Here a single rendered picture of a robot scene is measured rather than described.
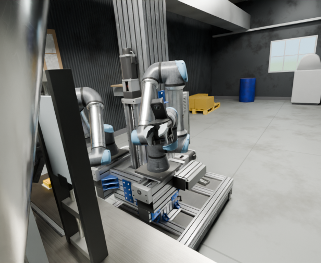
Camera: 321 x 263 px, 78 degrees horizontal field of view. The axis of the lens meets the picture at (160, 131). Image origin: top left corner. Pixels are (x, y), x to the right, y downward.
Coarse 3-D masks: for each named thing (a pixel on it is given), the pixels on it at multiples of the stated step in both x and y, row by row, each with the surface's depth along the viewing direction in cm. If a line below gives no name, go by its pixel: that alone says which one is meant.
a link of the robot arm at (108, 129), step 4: (104, 124) 155; (104, 128) 146; (108, 128) 148; (112, 128) 151; (104, 132) 147; (108, 132) 148; (112, 132) 150; (108, 136) 149; (112, 136) 151; (108, 140) 149; (112, 140) 151
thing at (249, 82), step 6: (246, 78) 735; (252, 78) 719; (240, 84) 748; (246, 84) 727; (252, 84) 724; (240, 90) 753; (246, 90) 733; (252, 90) 732; (240, 96) 758; (246, 96) 739; (252, 96) 739
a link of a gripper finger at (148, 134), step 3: (147, 126) 69; (150, 126) 68; (153, 126) 67; (144, 129) 66; (147, 129) 65; (150, 129) 66; (153, 129) 67; (144, 132) 63; (147, 132) 62; (150, 132) 64; (144, 135) 62; (147, 135) 62; (150, 135) 67; (147, 138) 65; (150, 138) 67; (147, 141) 65; (150, 141) 67; (150, 144) 67
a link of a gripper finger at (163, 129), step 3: (162, 126) 65; (165, 126) 64; (159, 129) 62; (162, 129) 62; (165, 129) 62; (159, 132) 60; (162, 132) 61; (165, 132) 62; (159, 135) 60; (165, 135) 63; (165, 138) 63
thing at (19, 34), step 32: (0, 0) 7; (32, 0) 8; (0, 32) 7; (32, 32) 9; (0, 64) 7; (32, 64) 9; (0, 96) 8; (32, 96) 10; (0, 128) 8; (32, 128) 10; (0, 160) 9; (32, 160) 11; (0, 192) 9; (0, 224) 10; (0, 256) 10
